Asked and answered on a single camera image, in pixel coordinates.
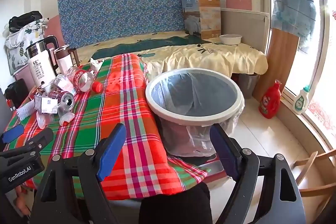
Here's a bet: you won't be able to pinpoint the white trash bin with liner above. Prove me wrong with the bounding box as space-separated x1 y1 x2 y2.
145 68 245 157

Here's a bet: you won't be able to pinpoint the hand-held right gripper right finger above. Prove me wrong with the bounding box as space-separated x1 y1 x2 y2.
210 124 306 224

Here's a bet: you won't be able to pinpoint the white bowl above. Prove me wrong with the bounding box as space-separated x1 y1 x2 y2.
219 34 243 46

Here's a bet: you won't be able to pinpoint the black bag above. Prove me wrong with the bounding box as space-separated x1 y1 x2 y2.
9 10 43 33

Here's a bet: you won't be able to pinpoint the grey blue bedding box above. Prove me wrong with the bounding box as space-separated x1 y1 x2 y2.
181 0 202 36

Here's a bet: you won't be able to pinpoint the white green detergent bottle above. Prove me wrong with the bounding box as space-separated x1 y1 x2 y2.
292 85 312 116

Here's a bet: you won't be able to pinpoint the red green plaid tablecloth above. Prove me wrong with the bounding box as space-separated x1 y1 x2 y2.
4 53 210 200

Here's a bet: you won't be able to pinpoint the orange bedding box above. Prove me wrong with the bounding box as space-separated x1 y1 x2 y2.
197 0 222 40

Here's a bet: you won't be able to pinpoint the silver foil packet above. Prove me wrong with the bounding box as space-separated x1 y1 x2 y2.
54 73 76 93

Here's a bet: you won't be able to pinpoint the wooden board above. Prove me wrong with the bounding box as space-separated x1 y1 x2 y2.
253 28 300 103

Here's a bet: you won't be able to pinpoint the person's left hand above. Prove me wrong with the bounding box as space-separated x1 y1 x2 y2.
15 185 31 217

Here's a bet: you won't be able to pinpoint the white electric kettle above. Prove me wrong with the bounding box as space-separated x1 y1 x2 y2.
26 35 60 86

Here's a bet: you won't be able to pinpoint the white milk carton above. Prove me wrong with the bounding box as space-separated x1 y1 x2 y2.
34 96 59 115

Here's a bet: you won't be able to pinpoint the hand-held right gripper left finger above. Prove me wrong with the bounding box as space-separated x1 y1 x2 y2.
29 123 127 224

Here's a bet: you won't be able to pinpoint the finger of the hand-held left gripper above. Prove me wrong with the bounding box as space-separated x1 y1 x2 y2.
0 124 25 145
0 127 54 159

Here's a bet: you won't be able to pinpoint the blue floral headboard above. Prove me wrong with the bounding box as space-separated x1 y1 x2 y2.
57 0 204 49

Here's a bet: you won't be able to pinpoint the hanging blue patterned cloth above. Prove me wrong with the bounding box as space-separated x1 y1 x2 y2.
270 0 317 54

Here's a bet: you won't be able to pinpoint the clear plastic cup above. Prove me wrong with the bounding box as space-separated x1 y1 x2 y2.
36 111 52 129
57 102 75 126

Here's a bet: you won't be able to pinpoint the person's black pants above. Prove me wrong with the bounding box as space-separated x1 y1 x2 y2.
139 182 214 224

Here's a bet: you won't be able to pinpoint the pineapple print cloth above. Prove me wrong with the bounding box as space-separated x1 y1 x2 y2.
5 17 49 75

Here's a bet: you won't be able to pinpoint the grey bin under bed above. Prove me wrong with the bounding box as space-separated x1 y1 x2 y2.
237 73 259 100

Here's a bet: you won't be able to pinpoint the yellow pineapple bed sheet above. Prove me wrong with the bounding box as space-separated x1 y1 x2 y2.
77 30 269 80

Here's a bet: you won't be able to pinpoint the red detergent bottle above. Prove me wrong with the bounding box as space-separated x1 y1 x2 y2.
259 79 283 119

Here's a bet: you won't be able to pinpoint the white paper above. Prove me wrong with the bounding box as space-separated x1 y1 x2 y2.
17 102 36 119

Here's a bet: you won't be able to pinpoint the brown wooden frame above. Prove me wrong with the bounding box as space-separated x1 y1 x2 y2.
67 47 80 67

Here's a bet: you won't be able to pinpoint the grey bed footboard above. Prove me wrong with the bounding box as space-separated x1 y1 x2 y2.
220 8 270 54

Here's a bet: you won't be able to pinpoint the pink box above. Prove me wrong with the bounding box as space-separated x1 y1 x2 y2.
13 66 35 88

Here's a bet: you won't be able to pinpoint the clear plastic bottle red cap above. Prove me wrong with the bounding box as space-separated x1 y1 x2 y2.
66 66 103 93

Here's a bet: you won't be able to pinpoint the white tissue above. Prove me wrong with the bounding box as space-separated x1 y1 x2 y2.
89 57 104 72

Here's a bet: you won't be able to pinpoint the wooden chair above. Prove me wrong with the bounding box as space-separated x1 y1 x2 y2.
291 149 336 199

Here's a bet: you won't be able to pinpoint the black chair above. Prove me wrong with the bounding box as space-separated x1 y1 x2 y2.
4 79 30 109

